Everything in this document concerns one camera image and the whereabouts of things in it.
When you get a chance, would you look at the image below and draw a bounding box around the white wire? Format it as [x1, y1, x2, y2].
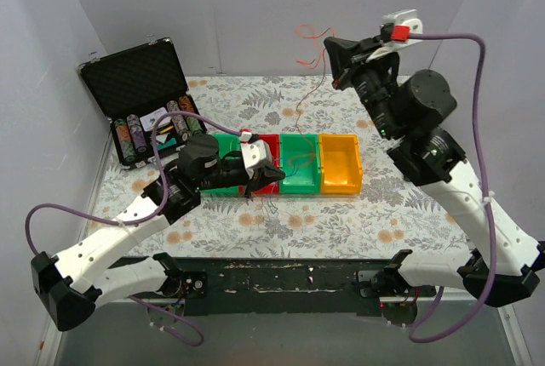
[263, 195, 282, 218]

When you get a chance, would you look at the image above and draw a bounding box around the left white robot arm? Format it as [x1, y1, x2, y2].
[31, 132, 285, 331]

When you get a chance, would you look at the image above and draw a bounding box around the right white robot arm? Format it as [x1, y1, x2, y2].
[324, 37, 544, 307]

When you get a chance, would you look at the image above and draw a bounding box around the left green bin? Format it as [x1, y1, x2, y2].
[201, 134, 241, 197]

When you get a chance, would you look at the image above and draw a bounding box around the green bin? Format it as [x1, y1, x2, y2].
[201, 134, 241, 197]
[279, 134, 321, 195]

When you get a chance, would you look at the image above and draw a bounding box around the red bin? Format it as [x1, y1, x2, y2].
[251, 134, 280, 196]

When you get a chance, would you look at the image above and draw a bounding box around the right green bin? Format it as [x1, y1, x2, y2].
[279, 134, 321, 195]

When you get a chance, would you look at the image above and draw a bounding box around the orange bin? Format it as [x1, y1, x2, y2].
[318, 134, 364, 195]

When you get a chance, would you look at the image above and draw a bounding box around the black poker chip case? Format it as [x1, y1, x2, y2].
[77, 37, 198, 169]

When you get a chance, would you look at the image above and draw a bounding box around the floral table mat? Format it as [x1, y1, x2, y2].
[83, 75, 473, 260]

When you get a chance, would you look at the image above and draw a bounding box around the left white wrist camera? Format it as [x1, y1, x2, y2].
[239, 129, 273, 170]

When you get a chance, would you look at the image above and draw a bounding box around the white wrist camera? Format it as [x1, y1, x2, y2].
[366, 9, 423, 62]
[239, 129, 273, 170]

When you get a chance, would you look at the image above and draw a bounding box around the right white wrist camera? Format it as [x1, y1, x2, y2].
[366, 9, 423, 62]

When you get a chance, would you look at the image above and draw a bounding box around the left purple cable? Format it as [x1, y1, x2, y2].
[24, 111, 252, 346]

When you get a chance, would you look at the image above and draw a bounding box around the purple cable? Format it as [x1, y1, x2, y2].
[24, 111, 252, 346]
[395, 31, 497, 344]

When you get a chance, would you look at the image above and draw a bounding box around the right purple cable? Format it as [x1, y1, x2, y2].
[395, 31, 497, 344]

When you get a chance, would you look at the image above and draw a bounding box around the aluminium frame rail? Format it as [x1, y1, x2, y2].
[415, 71, 533, 366]

